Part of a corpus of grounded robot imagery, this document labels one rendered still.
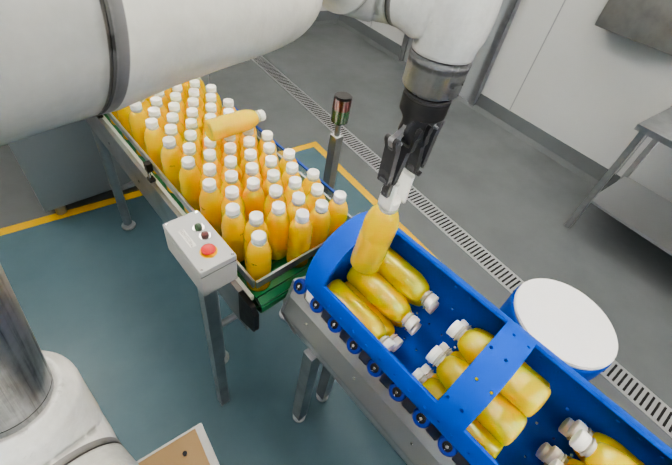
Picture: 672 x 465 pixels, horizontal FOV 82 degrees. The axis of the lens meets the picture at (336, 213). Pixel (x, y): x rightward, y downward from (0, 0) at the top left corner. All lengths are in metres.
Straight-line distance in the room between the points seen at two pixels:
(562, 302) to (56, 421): 1.17
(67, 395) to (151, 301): 1.69
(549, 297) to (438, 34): 0.91
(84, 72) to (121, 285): 2.25
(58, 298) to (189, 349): 0.75
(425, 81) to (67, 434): 0.66
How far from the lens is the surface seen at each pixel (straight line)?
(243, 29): 0.24
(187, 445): 0.87
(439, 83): 0.58
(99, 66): 0.19
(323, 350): 1.14
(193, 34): 0.22
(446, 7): 0.54
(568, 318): 1.27
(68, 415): 0.65
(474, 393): 0.83
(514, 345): 0.86
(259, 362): 2.07
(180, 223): 1.10
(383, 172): 0.66
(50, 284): 2.56
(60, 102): 0.19
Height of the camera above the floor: 1.88
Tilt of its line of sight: 44 degrees down
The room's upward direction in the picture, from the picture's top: 11 degrees clockwise
